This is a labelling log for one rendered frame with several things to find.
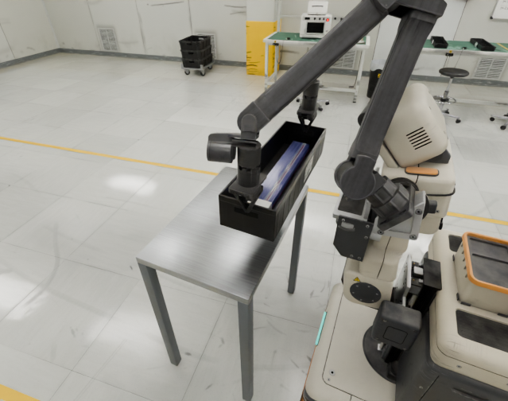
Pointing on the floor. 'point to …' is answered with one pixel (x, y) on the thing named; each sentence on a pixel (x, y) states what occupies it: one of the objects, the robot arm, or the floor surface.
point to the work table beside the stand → (216, 264)
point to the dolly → (196, 53)
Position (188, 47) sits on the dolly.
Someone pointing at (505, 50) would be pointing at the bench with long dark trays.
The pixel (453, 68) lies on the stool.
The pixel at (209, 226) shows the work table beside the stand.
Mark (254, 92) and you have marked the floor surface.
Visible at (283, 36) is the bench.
